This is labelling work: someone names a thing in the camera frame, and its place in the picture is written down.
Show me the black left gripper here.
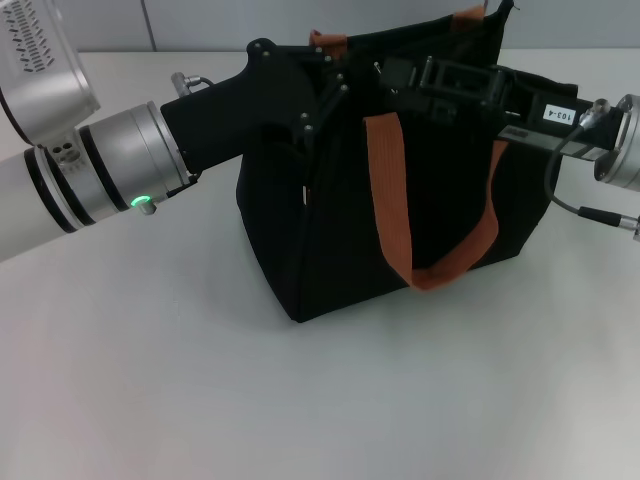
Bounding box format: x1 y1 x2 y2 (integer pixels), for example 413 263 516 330
159 38 362 171

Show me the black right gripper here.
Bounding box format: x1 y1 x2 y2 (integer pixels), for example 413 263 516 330
378 57 629 161

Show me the black bag with orange handles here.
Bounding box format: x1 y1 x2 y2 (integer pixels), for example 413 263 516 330
234 0 581 324

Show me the right gripper cable with connector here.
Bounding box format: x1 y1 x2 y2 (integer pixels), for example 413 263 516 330
544 99 640 236

